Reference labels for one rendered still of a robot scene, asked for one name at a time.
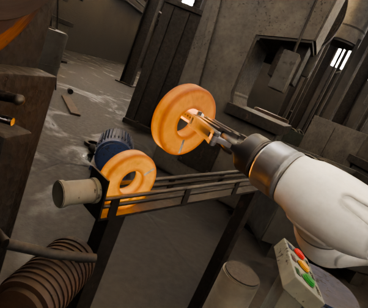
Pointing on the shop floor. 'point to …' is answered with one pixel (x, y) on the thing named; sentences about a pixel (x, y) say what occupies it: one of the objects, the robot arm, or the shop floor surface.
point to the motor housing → (46, 279)
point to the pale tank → (354, 19)
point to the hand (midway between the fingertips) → (188, 113)
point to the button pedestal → (291, 283)
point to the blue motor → (110, 146)
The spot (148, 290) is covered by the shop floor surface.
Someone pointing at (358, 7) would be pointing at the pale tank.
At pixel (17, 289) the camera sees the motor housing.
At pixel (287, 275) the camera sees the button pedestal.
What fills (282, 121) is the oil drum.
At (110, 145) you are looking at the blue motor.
